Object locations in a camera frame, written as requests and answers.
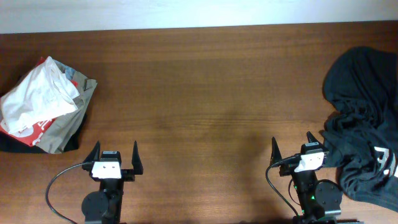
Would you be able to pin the grey-olive folded garment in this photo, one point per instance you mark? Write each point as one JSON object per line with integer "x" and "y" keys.
{"x": 55, "y": 139}

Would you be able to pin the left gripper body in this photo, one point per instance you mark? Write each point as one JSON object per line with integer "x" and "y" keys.
{"x": 127, "y": 175}

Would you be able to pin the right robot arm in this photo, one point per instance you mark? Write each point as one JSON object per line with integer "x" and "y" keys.
{"x": 319, "y": 200}

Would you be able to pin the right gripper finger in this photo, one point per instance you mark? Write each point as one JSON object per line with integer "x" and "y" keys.
{"x": 313, "y": 141}
{"x": 275, "y": 152}

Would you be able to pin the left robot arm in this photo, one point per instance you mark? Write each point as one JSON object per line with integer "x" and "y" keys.
{"x": 104, "y": 205}

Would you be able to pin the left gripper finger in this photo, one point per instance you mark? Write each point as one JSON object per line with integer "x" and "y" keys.
{"x": 136, "y": 161}
{"x": 94, "y": 155}

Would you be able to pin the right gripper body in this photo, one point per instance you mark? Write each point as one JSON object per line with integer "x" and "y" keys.
{"x": 288, "y": 168}

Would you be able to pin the light blue garment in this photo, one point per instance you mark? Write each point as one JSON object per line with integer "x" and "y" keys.
{"x": 68, "y": 71}

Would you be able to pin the dark green t-shirt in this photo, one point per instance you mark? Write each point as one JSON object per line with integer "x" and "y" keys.
{"x": 362, "y": 137}

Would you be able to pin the black folded garment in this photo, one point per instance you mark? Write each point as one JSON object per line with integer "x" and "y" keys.
{"x": 9, "y": 144}

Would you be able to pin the white folded garment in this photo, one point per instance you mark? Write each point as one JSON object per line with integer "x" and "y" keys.
{"x": 34, "y": 96}

